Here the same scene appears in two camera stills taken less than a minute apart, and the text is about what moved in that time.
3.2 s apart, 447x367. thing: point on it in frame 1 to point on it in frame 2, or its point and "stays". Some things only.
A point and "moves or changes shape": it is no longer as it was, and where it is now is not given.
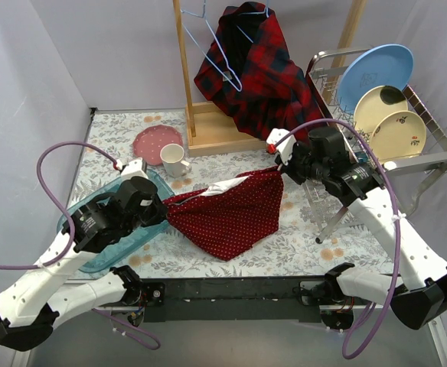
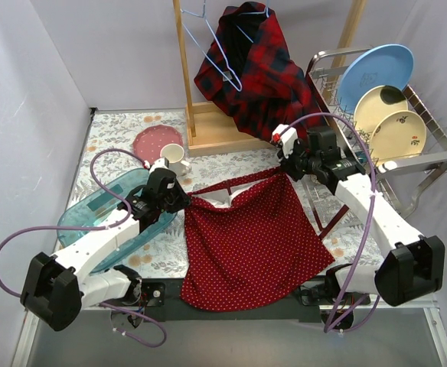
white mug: [171, 155] stays
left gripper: [156, 210] to [177, 195]
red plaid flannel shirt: [247, 64] stays
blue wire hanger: [265, 11] stays
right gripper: [288, 165] stays
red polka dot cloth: [231, 215] moves or changes shape
